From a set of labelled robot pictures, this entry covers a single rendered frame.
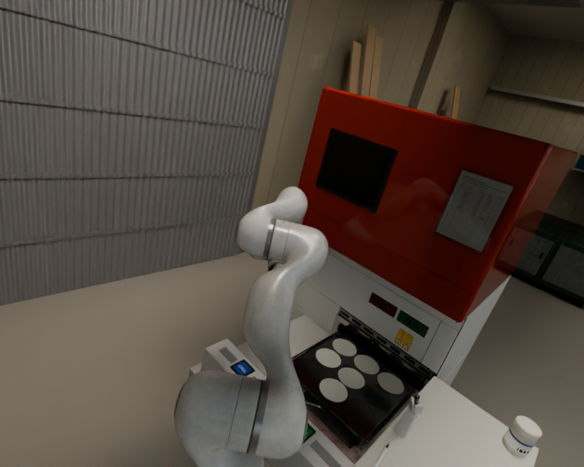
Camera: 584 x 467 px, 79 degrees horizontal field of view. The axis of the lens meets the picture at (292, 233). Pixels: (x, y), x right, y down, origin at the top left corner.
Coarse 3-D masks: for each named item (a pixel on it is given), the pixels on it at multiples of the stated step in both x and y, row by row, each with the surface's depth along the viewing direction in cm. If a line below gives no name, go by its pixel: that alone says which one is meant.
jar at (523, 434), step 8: (520, 416) 108; (512, 424) 108; (520, 424) 105; (528, 424) 106; (536, 424) 106; (512, 432) 107; (520, 432) 104; (528, 432) 103; (536, 432) 104; (504, 440) 109; (512, 440) 106; (520, 440) 104; (528, 440) 103; (536, 440) 103; (512, 448) 106; (520, 448) 105; (528, 448) 104; (520, 456) 106
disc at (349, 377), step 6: (342, 372) 130; (348, 372) 131; (354, 372) 131; (342, 378) 127; (348, 378) 128; (354, 378) 129; (360, 378) 129; (348, 384) 125; (354, 384) 126; (360, 384) 127
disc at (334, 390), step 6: (330, 378) 126; (324, 384) 123; (330, 384) 124; (336, 384) 124; (342, 384) 125; (324, 390) 120; (330, 390) 121; (336, 390) 122; (342, 390) 122; (324, 396) 118; (330, 396) 119; (336, 396) 119; (342, 396) 120
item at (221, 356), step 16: (208, 352) 116; (224, 352) 118; (240, 352) 119; (208, 368) 117; (224, 368) 111; (256, 368) 114; (320, 432) 98; (304, 448) 93; (320, 448) 94; (336, 448) 95; (272, 464) 101; (288, 464) 96; (304, 464) 91; (320, 464) 90; (336, 464) 91; (352, 464) 92
